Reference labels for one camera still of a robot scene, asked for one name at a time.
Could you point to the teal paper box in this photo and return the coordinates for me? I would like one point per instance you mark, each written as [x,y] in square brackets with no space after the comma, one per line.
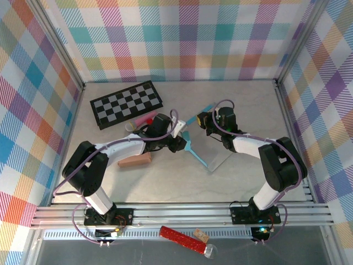
[209,149]

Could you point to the pink paper box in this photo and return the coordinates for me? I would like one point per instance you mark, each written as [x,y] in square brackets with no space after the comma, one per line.
[135,160]

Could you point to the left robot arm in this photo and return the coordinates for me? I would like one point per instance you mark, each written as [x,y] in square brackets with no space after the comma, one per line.
[124,146]

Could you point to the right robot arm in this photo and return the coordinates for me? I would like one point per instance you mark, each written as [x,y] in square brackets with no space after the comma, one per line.
[245,145]

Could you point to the small black control box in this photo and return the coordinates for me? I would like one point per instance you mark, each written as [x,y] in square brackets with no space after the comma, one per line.
[260,233]
[104,234]

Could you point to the pink cone tube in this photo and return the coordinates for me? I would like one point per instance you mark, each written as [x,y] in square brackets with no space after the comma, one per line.
[144,118]

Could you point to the black folding chessboard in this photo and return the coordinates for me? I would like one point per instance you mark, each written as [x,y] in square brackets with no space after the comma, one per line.
[121,107]

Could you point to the brown paper tag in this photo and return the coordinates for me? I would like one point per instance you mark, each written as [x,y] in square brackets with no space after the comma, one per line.
[200,235]

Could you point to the red glitter toy microphone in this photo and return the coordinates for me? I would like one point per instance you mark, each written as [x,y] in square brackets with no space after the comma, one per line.
[182,238]

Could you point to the aluminium side rail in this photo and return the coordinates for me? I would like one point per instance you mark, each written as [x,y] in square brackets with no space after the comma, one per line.
[74,116]
[289,124]

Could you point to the aluminium cross rail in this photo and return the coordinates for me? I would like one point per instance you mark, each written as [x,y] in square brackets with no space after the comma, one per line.
[179,214]

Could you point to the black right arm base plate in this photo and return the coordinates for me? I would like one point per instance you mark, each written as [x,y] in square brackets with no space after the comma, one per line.
[240,216]

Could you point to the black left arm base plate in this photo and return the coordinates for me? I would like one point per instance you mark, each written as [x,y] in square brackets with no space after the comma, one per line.
[124,216]

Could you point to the aluminium corner post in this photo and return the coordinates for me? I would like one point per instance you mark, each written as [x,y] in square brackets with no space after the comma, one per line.
[300,44]
[59,47]

